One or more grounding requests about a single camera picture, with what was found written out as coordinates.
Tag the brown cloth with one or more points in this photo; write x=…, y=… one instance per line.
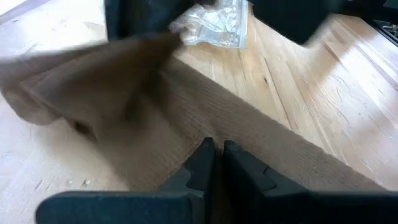
x=217, y=118

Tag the clear plastic bag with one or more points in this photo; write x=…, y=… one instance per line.
x=217, y=25

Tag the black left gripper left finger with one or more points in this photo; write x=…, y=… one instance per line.
x=124, y=208

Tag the black aluminium table frame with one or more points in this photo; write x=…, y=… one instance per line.
x=387, y=29

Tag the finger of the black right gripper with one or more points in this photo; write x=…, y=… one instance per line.
x=295, y=18
x=140, y=18

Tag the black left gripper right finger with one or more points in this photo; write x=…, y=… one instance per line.
x=311, y=208

